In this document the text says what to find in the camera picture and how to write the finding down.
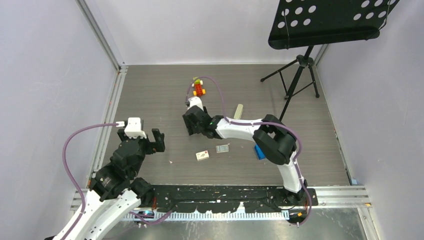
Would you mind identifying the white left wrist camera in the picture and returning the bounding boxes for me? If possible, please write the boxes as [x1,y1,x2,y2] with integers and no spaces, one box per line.
[115,117,147,139]

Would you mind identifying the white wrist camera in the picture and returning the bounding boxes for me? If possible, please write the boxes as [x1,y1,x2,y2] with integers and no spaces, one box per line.
[115,117,147,139]
[185,96,204,111]

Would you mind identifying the blue green white brick block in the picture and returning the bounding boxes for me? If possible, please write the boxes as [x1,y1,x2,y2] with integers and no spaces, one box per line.
[254,145,266,160]

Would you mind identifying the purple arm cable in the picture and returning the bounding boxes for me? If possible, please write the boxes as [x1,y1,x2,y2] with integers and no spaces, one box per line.
[61,122,173,240]
[183,75,314,227]

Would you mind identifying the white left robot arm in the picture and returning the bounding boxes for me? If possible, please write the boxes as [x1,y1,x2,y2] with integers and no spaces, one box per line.
[50,128,166,240]

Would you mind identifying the red green toy brick car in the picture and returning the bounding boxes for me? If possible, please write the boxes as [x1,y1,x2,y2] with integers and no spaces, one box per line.
[191,77,206,97]

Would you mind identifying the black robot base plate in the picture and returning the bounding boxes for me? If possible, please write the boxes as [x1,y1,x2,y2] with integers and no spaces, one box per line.
[139,184,318,214]

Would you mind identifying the white staple box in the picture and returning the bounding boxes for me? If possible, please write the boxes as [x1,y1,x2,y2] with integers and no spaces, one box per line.
[196,150,210,161]

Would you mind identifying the black music stand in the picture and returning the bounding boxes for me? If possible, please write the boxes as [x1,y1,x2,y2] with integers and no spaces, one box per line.
[261,0,398,119]

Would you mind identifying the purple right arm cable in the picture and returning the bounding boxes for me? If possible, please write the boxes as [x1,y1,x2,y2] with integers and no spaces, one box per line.
[183,75,314,227]

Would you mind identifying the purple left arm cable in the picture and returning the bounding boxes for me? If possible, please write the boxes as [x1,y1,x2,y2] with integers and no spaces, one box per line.
[61,122,173,240]

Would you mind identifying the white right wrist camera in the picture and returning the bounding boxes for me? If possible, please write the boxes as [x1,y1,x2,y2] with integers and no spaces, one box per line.
[185,96,204,111]

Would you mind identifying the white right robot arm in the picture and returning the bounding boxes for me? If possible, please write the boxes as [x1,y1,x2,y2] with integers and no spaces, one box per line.
[182,106,306,205]

